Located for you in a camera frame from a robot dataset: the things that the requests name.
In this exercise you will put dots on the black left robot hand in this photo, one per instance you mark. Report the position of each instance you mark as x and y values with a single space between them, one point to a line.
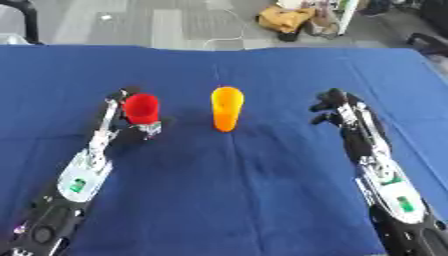
132 132

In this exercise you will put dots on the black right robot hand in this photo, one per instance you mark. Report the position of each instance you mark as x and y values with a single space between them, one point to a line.
349 133

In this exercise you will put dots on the red plastic cup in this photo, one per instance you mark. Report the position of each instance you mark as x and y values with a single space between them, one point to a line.
142 108

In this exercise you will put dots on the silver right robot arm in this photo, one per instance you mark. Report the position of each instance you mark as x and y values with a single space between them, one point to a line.
402 206

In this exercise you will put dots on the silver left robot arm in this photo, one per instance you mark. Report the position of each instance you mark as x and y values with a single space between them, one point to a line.
64 196

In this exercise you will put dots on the white furniture leg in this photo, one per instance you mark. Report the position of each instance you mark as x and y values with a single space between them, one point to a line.
346 16

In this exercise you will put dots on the black chair base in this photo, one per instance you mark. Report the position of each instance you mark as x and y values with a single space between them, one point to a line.
429 42

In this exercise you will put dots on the yellow bag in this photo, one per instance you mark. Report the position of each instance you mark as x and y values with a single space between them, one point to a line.
284 19

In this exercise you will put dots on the black chair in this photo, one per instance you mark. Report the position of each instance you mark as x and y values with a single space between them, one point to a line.
22 20

